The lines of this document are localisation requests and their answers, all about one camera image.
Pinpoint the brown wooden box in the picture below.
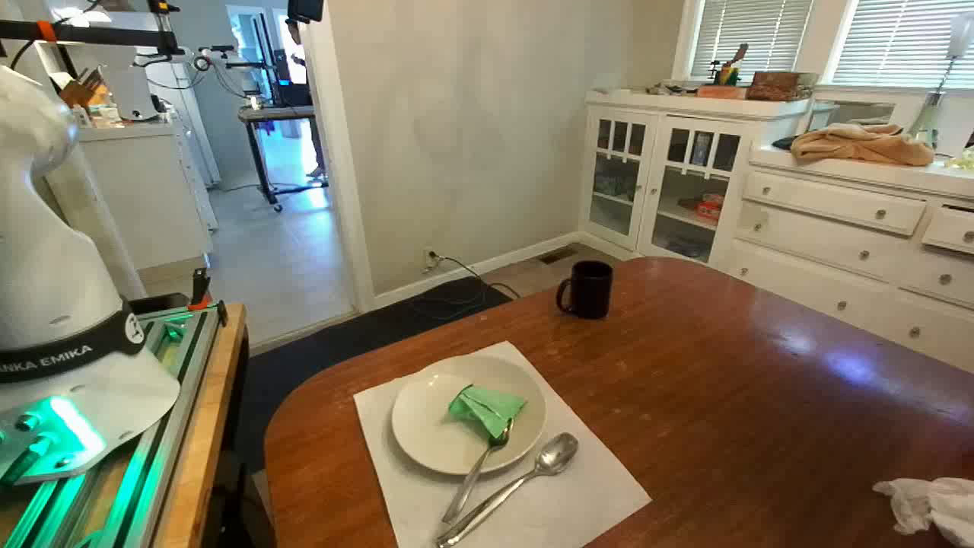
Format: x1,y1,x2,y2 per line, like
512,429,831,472
747,69,822,102

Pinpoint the wooden robot stand frame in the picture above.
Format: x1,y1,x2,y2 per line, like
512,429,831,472
0,296,254,548

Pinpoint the white glass-door cabinet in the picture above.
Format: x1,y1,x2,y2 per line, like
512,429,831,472
577,88,817,270

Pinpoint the wide white window blind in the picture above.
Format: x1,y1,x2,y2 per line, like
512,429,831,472
831,0,974,92

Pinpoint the black red clamp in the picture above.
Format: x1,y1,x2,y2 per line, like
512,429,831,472
186,265,217,313

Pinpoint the black rod with orange clamp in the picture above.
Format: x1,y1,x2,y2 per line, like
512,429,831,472
0,0,189,55

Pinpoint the black metal table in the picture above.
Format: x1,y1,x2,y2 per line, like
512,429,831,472
238,102,333,215

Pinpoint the white round plate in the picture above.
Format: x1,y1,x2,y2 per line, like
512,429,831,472
391,354,547,477

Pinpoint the black mug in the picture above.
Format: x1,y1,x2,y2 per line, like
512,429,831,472
555,259,615,323

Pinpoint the black wall cord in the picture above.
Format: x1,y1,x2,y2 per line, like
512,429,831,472
422,246,522,303

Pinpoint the narrow white window blind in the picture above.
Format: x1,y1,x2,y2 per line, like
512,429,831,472
688,0,817,80

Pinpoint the silver fork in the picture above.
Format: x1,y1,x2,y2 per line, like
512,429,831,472
439,429,512,530

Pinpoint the silver spoon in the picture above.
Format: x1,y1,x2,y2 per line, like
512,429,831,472
435,429,580,548

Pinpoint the orange basket with utensils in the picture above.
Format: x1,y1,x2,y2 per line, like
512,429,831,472
697,40,755,102

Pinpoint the brown cloth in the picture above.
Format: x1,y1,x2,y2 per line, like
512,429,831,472
789,121,937,169

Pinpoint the white crumpled cloth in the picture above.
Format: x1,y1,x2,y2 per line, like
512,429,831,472
870,476,974,548

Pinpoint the green folded napkin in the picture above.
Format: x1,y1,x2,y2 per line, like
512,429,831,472
444,380,530,446

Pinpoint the white dresser with drawers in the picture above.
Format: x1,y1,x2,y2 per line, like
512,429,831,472
721,146,974,374

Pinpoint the dark rug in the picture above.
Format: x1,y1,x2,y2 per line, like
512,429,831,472
232,274,518,481

